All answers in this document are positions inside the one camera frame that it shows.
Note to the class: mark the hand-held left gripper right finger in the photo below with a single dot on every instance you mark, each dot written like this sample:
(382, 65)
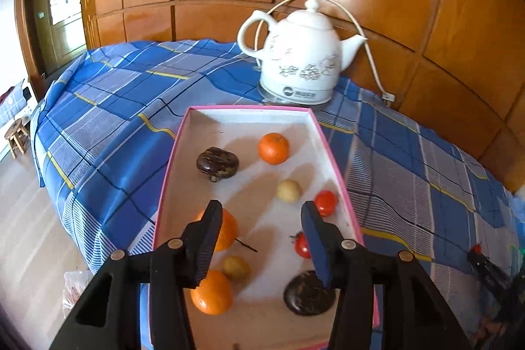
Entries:
(318, 247)

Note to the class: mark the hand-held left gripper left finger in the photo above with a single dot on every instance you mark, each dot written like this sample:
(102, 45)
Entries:
(209, 247)

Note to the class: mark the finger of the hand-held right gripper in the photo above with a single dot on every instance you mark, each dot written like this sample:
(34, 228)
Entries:
(490, 270)

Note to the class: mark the orange tangerine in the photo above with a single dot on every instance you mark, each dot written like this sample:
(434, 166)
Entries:
(212, 292)
(273, 148)
(229, 229)

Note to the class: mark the tan longan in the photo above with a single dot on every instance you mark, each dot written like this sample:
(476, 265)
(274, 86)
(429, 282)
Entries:
(236, 267)
(289, 191)

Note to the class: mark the dark mushroom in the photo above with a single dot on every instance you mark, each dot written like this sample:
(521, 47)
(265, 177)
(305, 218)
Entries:
(308, 296)
(217, 163)

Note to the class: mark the pink-rimmed white tray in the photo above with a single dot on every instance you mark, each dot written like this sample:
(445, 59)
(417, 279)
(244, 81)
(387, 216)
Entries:
(246, 128)

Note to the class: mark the clear plastic bag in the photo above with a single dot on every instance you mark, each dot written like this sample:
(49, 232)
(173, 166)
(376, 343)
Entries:
(76, 286)

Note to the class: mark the silver kettle base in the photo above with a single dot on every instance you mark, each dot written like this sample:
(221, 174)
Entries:
(295, 100)

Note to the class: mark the blue plaid tablecloth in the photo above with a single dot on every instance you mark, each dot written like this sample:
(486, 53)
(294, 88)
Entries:
(123, 120)

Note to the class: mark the white power plug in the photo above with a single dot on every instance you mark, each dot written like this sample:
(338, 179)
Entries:
(388, 98)

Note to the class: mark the white ceramic electric kettle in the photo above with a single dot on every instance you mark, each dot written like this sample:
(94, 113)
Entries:
(303, 46)

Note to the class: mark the small wooden stool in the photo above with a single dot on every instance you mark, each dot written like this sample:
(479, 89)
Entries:
(16, 136)

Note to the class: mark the blue checked cloth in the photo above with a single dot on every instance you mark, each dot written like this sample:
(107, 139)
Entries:
(10, 108)

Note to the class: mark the wooden glass-panel door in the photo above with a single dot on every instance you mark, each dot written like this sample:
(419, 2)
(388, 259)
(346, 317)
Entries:
(61, 5)

